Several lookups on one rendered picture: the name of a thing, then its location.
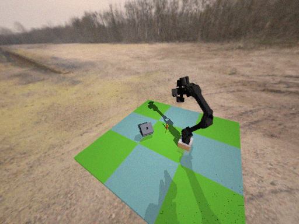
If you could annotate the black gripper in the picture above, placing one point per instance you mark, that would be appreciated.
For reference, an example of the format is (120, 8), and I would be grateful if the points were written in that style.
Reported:
(181, 98)

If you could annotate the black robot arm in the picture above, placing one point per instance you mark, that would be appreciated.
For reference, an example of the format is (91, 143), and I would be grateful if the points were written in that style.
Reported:
(191, 89)

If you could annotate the grey sloped panel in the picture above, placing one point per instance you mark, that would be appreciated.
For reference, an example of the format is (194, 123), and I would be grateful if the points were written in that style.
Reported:
(146, 129)

